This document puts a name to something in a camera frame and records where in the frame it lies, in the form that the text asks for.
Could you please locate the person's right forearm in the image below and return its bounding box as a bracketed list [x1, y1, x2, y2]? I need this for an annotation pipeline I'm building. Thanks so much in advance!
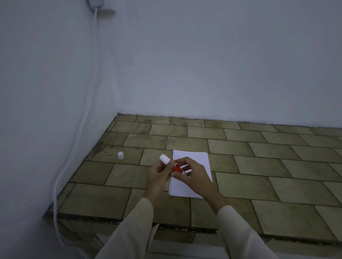
[216, 205, 278, 259]

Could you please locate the stack of white papers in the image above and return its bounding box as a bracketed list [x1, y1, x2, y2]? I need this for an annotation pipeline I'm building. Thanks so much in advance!
[169, 149, 214, 200]

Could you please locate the person's left forearm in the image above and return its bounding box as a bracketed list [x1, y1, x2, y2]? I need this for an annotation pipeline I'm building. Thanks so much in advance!
[95, 197, 160, 259]

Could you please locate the person's left hand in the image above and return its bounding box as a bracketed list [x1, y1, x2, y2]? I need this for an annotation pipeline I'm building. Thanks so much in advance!
[143, 160, 174, 205]

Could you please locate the white power cable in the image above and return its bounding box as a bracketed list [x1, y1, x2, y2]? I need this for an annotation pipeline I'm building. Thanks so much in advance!
[52, 8, 101, 253]

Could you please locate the red and white glue stick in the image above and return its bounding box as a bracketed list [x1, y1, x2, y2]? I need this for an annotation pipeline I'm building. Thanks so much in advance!
[159, 154, 188, 176]

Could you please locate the person's right hand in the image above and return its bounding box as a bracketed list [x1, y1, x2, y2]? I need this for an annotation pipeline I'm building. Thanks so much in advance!
[171, 157, 229, 214]

